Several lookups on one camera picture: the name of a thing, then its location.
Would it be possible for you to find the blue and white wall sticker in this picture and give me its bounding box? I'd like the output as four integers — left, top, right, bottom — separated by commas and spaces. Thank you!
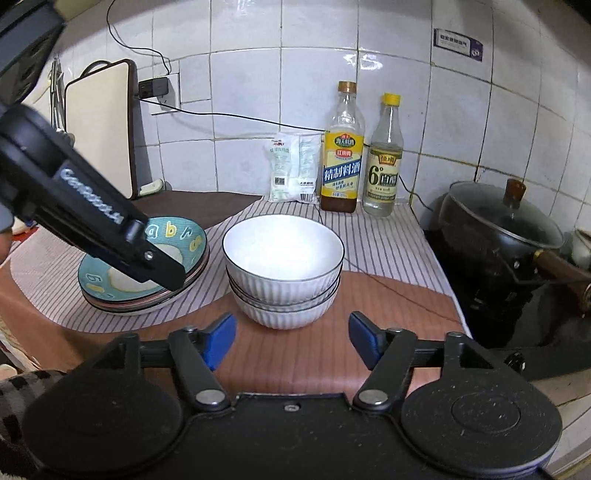
433, 28, 485, 64

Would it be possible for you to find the white seasoning bag green print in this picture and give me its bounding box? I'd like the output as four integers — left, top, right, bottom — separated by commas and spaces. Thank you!
295, 131, 322, 204

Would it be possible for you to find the thin black cable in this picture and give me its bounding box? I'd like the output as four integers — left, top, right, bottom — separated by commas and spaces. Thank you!
150, 98, 465, 325

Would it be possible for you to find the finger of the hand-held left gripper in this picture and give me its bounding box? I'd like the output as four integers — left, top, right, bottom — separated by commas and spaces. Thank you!
85, 220, 186, 293

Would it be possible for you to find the black power cable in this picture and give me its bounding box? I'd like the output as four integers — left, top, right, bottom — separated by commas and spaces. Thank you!
106, 0, 182, 81

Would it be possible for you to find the white wall socket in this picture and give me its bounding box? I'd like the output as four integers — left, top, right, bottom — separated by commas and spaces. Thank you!
152, 71, 182, 110

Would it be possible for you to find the clear vinegar bottle yellow cap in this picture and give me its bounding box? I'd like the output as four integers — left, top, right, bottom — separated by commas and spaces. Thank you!
362, 93, 405, 217

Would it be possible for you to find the hanging kitchen utensil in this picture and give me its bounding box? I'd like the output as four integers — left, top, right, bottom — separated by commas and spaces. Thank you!
47, 54, 66, 136

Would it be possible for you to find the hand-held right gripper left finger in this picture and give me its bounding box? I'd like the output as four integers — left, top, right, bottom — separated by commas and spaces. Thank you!
94, 312, 238, 412

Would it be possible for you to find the blue fried egg plate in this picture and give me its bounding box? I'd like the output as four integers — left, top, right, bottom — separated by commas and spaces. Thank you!
78, 216, 208, 297

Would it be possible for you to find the black and white checked cloth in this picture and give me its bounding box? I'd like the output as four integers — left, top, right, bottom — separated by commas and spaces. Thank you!
0, 368, 64, 464

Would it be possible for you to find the white ribbed bowl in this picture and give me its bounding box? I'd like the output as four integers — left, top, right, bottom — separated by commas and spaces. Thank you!
222, 215, 346, 302
233, 290, 341, 331
228, 276, 343, 313

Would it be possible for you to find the striped brown and pink mat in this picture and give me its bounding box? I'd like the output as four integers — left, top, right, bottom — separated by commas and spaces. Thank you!
0, 191, 472, 398

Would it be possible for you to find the black gas stove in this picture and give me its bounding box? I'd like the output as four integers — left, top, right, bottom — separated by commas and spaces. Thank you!
422, 215, 591, 385

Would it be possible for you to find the beige cutting board dark rim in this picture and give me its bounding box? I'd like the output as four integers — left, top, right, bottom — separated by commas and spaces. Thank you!
64, 58, 140, 200

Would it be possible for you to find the cooking wine bottle gold cap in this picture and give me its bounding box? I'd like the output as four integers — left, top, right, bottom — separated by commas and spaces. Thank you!
320, 81, 366, 214

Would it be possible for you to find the black power adapter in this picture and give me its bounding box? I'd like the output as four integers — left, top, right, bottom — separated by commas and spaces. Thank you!
137, 77, 170, 100

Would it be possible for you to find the white seasoning bag red logo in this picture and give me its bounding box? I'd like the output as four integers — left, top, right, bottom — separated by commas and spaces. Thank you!
267, 131, 302, 204

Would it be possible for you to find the black pot with wooden handle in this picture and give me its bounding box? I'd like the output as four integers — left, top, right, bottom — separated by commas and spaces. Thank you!
436, 178, 591, 324

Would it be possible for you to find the glass pot lid brown knob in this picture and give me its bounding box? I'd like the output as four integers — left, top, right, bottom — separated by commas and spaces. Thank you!
445, 178, 565, 254

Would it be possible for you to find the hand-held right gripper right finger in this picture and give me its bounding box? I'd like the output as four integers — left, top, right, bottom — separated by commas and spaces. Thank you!
348, 311, 498, 409

